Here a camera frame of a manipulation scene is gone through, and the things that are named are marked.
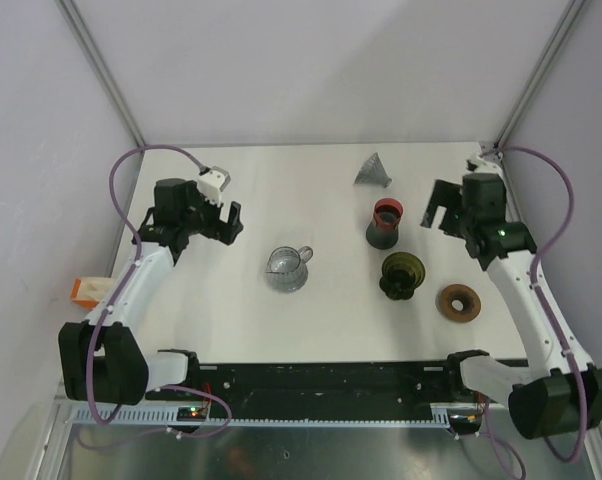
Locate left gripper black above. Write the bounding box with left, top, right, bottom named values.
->
left=180, top=181, right=242, bottom=246

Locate clear glass carafe server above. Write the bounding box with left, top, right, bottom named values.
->
left=265, top=246, right=313, bottom=293

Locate clear glass dripper cone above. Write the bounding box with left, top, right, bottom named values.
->
left=354, top=152, right=392, bottom=188

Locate brown wooden dripper ring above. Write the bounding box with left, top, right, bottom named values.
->
left=439, top=283, right=483, bottom=325

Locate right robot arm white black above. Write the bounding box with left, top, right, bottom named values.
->
left=422, top=172, right=602, bottom=439

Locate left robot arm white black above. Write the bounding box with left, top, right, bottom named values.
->
left=58, top=168, right=243, bottom=405

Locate red black coffee dripper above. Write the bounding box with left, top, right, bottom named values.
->
left=366, top=198, right=403, bottom=250

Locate olive green dripper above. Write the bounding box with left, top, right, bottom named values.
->
left=379, top=252, right=426, bottom=301

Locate orange white box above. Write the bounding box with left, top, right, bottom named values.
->
left=70, top=277, right=114, bottom=311

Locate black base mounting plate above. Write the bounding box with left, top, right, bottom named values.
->
left=145, top=362, right=487, bottom=421

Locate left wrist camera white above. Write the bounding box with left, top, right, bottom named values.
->
left=197, top=167, right=231, bottom=207

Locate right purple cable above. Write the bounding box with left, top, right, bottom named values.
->
left=450, top=145, right=590, bottom=479

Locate purple cable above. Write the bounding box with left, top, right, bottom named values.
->
left=450, top=145, right=590, bottom=479
left=75, top=144, right=233, bottom=449

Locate right aluminium frame post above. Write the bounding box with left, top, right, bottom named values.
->
left=492, top=0, right=592, bottom=148

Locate aluminium frame post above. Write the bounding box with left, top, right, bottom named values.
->
left=492, top=0, right=592, bottom=148
left=55, top=0, right=146, bottom=147

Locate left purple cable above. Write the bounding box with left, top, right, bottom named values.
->
left=75, top=144, right=233, bottom=449

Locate grey cable duct rail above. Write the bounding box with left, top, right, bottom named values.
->
left=68, top=403, right=455, bottom=427

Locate left aluminium frame post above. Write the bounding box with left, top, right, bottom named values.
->
left=55, top=0, right=146, bottom=147

